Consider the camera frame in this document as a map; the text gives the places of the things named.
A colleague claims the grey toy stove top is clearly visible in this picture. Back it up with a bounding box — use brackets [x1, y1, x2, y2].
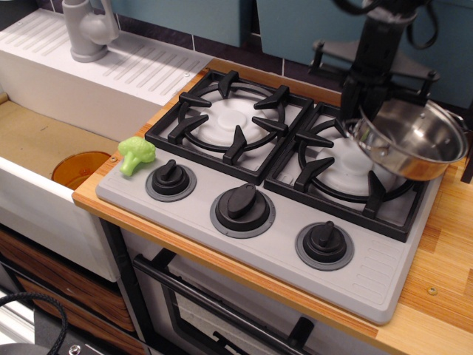
[96, 70, 440, 324]

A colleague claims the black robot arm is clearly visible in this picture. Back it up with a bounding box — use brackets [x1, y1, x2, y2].
[309, 1, 440, 129]

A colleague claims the black middle stove knob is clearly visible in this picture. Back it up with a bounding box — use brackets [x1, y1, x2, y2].
[210, 183, 276, 239]

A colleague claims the black braided cable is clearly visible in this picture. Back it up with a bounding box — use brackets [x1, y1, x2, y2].
[0, 291, 69, 355]

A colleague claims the black stove knob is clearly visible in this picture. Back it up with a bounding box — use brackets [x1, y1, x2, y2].
[146, 159, 197, 203]
[210, 183, 276, 239]
[295, 221, 355, 271]

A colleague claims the black left stove knob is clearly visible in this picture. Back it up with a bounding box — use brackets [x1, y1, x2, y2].
[146, 159, 197, 203]

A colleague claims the black right stove knob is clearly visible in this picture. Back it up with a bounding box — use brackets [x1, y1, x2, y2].
[295, 221, 355, 271]

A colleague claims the orange sink drain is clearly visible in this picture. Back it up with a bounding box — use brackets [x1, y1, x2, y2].
[51, 151, 111, 190]

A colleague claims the stainless steel pot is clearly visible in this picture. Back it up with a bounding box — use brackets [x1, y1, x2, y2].
[343, 99, 468, 181]

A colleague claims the wooden drawer front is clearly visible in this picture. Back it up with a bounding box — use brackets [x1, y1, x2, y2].
[1, 226, 145, 355]

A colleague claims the green plastic broccoli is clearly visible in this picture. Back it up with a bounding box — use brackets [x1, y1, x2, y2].
[118, 136, 156, 177]

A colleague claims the black burner grate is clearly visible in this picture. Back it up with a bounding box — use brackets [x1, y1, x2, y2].
[145, 70, 314, 185]
[264, 103, 429, 242]

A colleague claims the black left burner grate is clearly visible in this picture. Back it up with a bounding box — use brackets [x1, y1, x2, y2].
[145, 70, 314, 185]

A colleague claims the white toy sink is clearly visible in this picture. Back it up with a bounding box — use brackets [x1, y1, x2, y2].
[1, 10, 210, 282]

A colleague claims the black oven door handle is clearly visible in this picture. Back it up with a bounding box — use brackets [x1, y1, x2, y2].
[132, 250, 314, 354]

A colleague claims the grey toy faucet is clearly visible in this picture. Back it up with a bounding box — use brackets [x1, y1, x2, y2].
[62, 0, 120, 63]

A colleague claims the toy oven door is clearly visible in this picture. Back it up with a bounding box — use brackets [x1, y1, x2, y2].
[126, 237, 380, 354]

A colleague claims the black right burner grate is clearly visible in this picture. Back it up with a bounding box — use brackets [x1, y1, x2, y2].
[264, 103, 429, 242]

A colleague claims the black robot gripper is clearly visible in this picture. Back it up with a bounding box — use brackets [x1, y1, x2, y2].
[309, 16, 440, 126]

